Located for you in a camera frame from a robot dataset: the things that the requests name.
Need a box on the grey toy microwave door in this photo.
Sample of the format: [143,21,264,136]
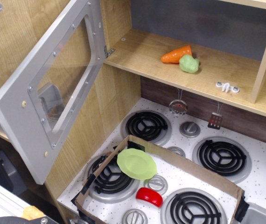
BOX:
[0,0,106,184]

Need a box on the black box lower left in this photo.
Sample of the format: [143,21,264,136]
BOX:
[0,150,27,196]

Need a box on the orange toy carrot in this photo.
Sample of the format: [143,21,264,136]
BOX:
[161,45,192,63]

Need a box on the brown cardboard barrier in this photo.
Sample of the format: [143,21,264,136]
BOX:
[71,135,244,224]

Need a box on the back left black burner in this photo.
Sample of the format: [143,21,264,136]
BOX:
[120,110,172,146]

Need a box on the black burner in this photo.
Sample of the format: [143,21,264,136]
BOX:
[192,136,252,184]
[89,155,140,204]
[160,188,228,224]
[120,110,172,146]

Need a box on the green toy lettuce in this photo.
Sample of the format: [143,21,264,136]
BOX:
[179,55,200,73]

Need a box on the front left black burner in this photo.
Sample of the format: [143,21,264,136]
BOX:
[89,155,140,204]

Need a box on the light green toy plate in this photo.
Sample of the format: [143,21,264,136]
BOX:
[117,148,157,180]

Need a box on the round metal strainer decoration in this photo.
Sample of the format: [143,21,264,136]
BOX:
[168,89,188,117]

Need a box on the back grey stove knob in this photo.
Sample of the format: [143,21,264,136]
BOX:
[179,121,201,138]

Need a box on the grey stove knob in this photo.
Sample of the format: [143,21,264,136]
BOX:
[179,121,201,138]
[122,209,148,224]
[167,146,186,158]
[144,175,168,195]

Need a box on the middle grey stove knob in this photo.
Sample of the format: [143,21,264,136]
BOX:
[167,146,186,158]

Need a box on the centre grey stove knob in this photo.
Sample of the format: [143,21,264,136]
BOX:
[144,175,168,195]

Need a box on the white door latch clip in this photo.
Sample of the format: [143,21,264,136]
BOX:
[216,82,240,93]

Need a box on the small toy spatula decoration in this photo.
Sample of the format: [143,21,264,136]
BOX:
[208,102,223,130]

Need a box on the front grey stove knob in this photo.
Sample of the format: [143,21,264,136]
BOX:
[122,209,148,224]

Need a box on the back right black burner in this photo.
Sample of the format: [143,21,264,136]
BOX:
[192,136,252,184]

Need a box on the front right black burner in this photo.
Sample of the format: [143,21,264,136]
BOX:
[160,188,228,224]

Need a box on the grey toy sink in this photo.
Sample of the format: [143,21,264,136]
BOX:
[233,202,266,224]

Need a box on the grey wall phone holder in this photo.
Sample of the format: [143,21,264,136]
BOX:
[36,83,66,135]

